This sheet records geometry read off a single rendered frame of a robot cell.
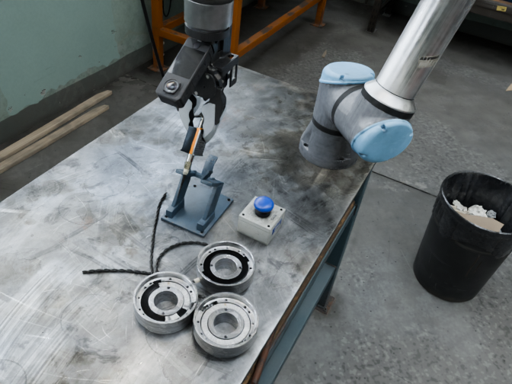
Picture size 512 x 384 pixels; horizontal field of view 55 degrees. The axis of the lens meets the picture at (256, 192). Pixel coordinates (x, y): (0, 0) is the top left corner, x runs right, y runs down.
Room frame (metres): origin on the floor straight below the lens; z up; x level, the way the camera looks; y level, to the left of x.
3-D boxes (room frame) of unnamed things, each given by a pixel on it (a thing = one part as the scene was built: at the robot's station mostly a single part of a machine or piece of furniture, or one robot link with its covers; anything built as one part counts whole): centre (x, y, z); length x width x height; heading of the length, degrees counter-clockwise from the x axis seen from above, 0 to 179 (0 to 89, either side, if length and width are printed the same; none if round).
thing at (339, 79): (1.01, -0.17, 0.97); 0.13 x 0.12 x 0.14; 25
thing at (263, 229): (0.72, -0.02, 0.82); 0.08 x 0.07 x 0.05; 157
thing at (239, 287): (0.57, 0.03, 0.82); 0.10 x 0.10 x 0.04
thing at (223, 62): (0.75, 0.11, 1.14); 0.09 x 0.08 x 0.12; 160
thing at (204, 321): (0.46, 0.02, 0.82); 0.08 x 0.08 x 0.02
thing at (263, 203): (0.71, -0.02, 0.85); 0.04 x 0.04 x 0.05
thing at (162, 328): (0.48, 0.12, 0.82); 0.10 x 0.10 x 0.04
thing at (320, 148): (1.02, -0.17, 0.85); 0.15 x 0.15 x 0.10
